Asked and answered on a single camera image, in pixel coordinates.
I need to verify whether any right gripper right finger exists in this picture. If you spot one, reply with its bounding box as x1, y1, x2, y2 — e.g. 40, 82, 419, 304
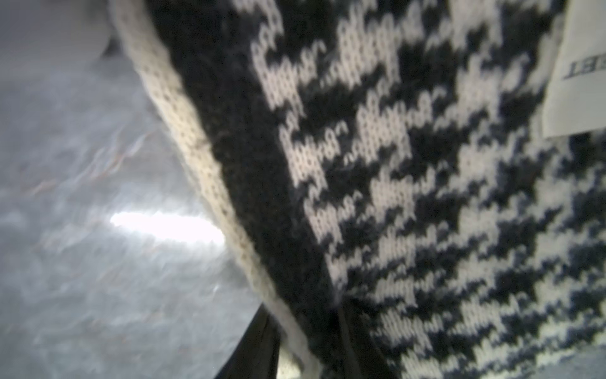
337, 303, 397, 379

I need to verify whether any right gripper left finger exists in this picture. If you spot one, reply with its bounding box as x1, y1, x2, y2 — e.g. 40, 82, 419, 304
215, 305, 280, 379

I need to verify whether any small houndstooth scarf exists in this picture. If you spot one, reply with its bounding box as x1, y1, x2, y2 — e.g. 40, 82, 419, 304
110, 1, 605, 378

